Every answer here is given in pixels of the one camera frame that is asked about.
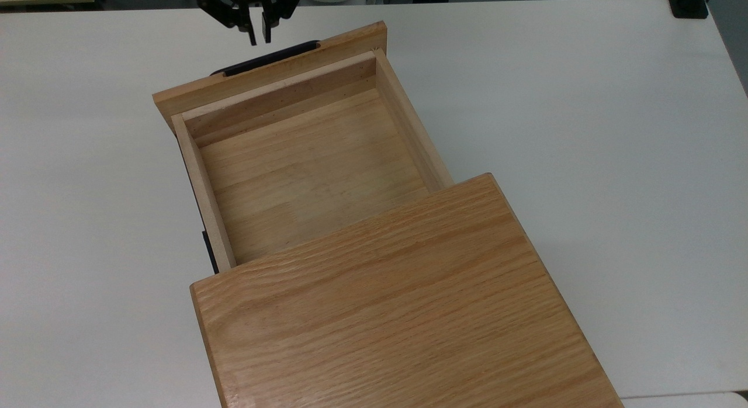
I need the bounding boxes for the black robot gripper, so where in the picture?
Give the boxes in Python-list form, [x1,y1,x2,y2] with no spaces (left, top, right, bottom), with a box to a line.
[195,0,305,47]

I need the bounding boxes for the wooden drawer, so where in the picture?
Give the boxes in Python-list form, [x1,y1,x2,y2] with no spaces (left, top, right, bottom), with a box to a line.
[153,20,456,275]

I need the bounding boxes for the wooden cabinet box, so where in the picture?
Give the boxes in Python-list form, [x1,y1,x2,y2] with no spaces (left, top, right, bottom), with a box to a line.
[189,172,625,408]

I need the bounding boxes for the black drawer handle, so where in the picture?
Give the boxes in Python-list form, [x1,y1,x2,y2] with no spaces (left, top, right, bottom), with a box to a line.
[210,40,321,78]

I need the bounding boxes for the black clamped camera stand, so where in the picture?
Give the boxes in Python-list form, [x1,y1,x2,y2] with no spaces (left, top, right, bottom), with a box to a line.
[665,0,712,19]

